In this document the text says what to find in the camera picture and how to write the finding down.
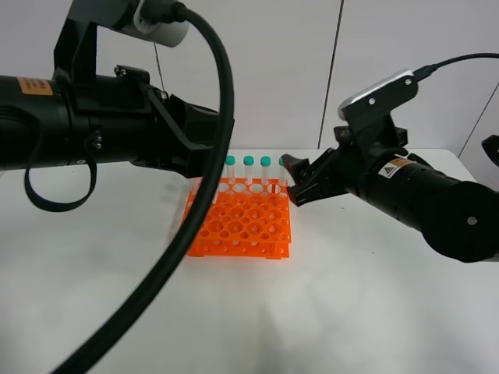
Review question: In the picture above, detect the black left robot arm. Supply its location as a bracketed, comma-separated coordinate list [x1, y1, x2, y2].
[1, 65, 233, 178]

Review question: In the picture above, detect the teal capped tube in rack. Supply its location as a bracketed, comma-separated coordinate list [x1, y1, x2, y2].
[225, 155, 236, 185]

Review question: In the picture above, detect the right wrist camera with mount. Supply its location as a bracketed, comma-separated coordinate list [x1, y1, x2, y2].
[334, 69, 418, 157]

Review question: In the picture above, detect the thick black camera cable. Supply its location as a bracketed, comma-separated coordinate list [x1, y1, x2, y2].
[50, 0, 235, 374]

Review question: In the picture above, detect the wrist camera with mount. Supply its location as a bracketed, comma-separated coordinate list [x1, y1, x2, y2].
[53, 1, 189, 84]
[334, 69, 418, 157]

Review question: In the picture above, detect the orange test tube rack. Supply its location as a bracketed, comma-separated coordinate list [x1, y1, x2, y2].
[187, 178, 292, 259]

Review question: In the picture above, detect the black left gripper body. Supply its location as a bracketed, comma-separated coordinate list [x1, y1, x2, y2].
[53, 65, 219, 178]

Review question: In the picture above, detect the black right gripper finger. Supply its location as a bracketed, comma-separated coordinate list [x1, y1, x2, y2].
[287, 171, 343, 206]
[281, 153, 324, 183]

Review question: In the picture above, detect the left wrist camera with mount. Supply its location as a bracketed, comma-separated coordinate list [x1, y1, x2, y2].
[53, 1, 189, 84]

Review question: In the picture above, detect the right camera black cable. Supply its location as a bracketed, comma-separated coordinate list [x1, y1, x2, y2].
[412, 52, 499, 81]

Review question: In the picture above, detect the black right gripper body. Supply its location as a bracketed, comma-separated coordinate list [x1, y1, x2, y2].
[311, 125, 408, 201]

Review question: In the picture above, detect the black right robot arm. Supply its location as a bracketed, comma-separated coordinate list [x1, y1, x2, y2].
[282, 126, 498, 263]

